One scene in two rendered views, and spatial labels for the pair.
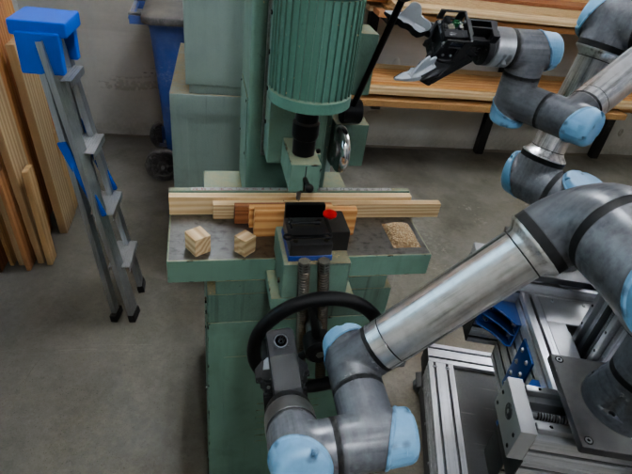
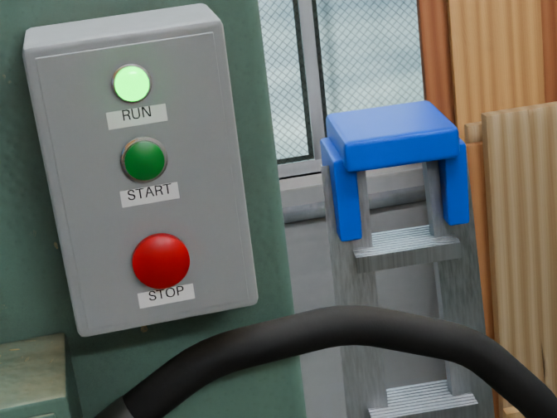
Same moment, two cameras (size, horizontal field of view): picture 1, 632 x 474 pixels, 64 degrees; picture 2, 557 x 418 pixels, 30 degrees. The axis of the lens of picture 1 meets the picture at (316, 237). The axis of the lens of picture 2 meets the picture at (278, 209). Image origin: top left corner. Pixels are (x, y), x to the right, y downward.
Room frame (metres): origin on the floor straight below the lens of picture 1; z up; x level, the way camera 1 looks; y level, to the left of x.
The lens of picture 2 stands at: (1.52, -0.52, 1.57)
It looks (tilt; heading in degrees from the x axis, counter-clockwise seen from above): 20 degrees down; 96
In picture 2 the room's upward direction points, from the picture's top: 7 degrees counter-clockwise
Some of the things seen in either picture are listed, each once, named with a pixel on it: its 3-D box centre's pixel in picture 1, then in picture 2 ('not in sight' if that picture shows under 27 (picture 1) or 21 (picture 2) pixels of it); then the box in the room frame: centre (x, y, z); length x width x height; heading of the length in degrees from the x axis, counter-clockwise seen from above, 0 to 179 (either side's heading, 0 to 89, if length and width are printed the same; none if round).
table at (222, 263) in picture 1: (301, 252); not in sight; (0.94, 0.03, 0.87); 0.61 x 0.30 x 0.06; 106
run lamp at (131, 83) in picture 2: not in sight; (132, 84); (1.40, -0.03, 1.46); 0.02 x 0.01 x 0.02; 16
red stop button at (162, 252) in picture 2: not in sight; (161, 260); (1.40, -0.03, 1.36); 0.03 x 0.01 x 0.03; 16
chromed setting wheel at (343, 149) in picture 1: (339, 149); not in sight; (1.20, -0.03, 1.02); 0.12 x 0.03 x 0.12; 16
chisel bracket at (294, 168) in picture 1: (300, 166); not in sight; (1.06, 0.06, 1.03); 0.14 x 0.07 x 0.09; 16
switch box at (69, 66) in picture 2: not in sight; (143, 169); (1.39, 0.01, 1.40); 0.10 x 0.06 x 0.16; 16
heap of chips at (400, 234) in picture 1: (401, 231); not in sight; (1.03, -0.20, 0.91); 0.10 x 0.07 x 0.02; 16
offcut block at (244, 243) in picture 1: (244, 243); not in sight; (0.88, 0.15, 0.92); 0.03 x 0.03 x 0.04; 58
